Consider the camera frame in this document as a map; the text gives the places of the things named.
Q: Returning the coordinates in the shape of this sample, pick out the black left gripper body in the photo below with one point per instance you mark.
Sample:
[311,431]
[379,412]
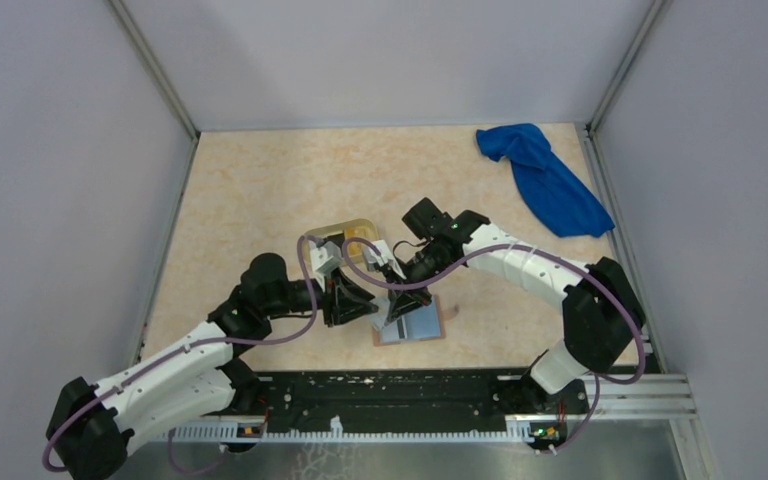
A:
[324,301]

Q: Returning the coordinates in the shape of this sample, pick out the tan leather card holder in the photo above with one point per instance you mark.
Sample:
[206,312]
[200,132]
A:
[428,323]

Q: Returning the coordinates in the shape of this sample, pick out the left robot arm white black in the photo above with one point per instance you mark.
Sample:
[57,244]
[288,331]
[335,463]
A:
[96,426]

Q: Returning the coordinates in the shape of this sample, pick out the cream plastic tray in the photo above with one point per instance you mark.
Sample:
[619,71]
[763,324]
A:
[339,232]

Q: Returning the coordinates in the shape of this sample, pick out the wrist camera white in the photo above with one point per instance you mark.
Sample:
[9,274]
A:
[325,257]
[381,259]

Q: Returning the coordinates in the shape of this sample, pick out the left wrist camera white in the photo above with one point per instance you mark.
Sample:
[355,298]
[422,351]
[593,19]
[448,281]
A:
[325,257]

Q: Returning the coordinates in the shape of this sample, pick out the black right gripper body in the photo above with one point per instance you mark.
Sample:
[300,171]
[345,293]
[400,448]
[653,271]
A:
[424,265]

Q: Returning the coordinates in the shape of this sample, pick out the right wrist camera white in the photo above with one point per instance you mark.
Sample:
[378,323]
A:
[381,259]

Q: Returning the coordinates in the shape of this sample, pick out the aluminium frame rail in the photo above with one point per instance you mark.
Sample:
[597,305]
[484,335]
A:
[653,397]

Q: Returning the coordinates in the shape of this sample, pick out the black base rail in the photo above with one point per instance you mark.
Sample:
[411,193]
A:
[403,402]

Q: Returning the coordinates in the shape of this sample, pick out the blue cloth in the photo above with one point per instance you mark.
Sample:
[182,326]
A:
[552,192]

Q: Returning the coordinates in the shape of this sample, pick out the yellow credit cards stack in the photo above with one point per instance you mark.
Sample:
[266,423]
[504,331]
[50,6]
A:
[354,248]

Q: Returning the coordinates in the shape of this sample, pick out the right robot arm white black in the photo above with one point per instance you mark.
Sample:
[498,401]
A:
[601,314]

